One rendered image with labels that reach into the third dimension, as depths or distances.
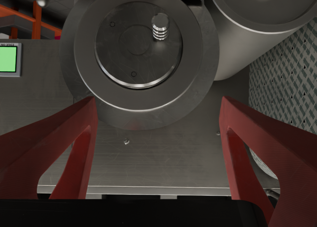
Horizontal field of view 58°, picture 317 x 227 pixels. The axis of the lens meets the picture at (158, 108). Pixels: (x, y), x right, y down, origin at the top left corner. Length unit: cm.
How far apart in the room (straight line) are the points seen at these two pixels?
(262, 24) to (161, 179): 39
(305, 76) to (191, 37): 14
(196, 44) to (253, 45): 8
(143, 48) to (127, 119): 6
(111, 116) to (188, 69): 8
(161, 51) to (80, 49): 7
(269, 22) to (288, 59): 10
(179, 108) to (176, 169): 34
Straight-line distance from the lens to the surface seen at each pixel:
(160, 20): 23
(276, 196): 59
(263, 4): 30
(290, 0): 31
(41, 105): 63
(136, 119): 26
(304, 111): 35
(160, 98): 25
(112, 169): 60
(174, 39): 25
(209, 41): 27
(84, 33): 27
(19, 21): 328
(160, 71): 24
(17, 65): 66
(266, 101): 45
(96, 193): 61
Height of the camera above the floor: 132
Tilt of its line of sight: 4 degrees down
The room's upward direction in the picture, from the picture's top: 179 degrees counter-clockwise
